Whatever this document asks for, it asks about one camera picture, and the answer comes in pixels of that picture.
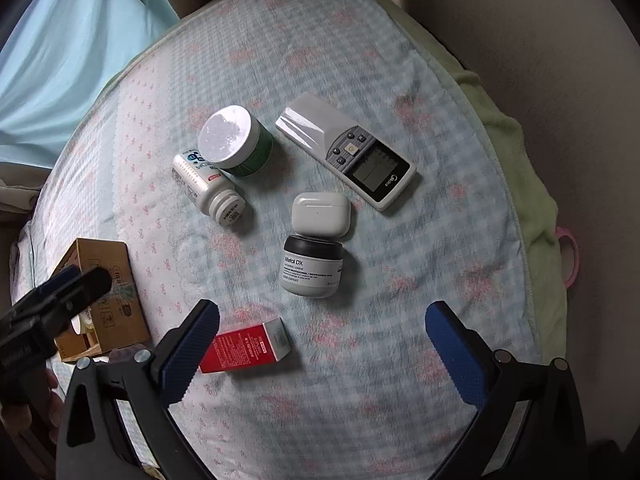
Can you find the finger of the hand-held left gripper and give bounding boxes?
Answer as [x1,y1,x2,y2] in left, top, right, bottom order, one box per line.
[17,266,113,333]
[47,266,82,292]

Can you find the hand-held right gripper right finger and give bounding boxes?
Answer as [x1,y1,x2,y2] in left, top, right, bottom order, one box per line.
[425,301,588,480]

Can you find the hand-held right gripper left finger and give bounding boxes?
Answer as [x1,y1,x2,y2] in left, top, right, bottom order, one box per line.
[56,299,221,480]

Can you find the cardboard box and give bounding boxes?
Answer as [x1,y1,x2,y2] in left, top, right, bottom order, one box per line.
[52,238,151,363]

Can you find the red and white carton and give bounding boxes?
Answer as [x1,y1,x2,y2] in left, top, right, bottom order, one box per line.
[199,317,294,374]

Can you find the grey jar with black lid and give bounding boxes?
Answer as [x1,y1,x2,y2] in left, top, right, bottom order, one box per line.
[278,234,346,300]

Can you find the white pill bottle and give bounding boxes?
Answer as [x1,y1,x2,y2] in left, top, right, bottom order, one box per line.
[171,148,247,225]

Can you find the white earbuds case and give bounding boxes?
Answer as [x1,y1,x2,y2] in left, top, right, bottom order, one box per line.
[291,192,352,239]

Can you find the green jar with white lid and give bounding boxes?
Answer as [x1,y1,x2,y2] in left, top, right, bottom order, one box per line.
[198,105,274,178]

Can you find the white remote control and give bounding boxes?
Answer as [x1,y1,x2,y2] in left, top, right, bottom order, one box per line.
[274,93,418,212]

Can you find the person's left hand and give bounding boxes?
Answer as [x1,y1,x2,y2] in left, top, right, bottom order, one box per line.
[0,367,63,441]

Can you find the green blanket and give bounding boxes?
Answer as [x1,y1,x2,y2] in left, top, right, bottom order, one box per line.
[390,5,570,361]

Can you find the light blue cloth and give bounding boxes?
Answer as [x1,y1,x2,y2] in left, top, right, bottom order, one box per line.
[0,0,182,172]

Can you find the pink ring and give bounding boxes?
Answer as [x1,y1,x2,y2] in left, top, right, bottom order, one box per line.
[554,226,581,289]

